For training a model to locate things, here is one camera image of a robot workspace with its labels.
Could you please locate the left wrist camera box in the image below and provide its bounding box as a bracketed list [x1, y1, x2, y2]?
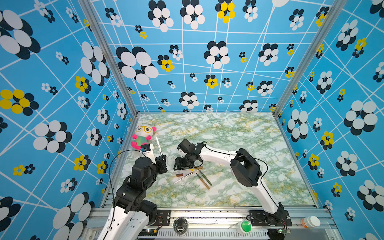
[140, 144, 156, 164]

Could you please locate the white pen green tip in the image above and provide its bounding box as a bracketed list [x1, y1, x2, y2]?
[156, 137, 163, 156]

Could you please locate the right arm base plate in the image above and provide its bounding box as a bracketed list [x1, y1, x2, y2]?
[246, 210, 293, 228]

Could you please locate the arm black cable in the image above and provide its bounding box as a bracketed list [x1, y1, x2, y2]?
[108, 148, 145, 211]
[194, 140, 280, 208]

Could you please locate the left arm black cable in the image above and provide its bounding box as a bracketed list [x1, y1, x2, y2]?
[108, 148, 145, 211]

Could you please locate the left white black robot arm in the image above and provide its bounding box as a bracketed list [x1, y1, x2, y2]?
[98, 155, 168, 240]

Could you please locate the aluminium front frame rail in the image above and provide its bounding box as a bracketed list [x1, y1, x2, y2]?
[86, 206, 337, 232]

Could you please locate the green gel pen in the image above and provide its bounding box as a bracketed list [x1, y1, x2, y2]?
[199, 170, 212, 186]

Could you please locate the white pen brown tip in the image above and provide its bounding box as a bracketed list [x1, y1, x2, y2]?
[174, 172, 194, 184]

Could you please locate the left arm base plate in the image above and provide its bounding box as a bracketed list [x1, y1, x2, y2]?
[148, 210, 171, 227]

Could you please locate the white orange bottle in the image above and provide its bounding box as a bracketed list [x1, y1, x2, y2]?
[301, 216, 321, 229]

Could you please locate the brown gel pen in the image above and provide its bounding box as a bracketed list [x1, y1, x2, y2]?
[196, 173, 210, 190]

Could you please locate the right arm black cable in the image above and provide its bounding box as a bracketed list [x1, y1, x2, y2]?
[194, 140, 280, 208]

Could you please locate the white pink plush toy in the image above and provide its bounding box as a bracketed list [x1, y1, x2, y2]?
[131, 126, 157, 150]

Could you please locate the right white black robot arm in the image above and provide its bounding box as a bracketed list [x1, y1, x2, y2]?
[174, 139, 284, 225]

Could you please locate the green push button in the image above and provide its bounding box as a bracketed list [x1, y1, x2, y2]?
[236, 220, 252, 235]

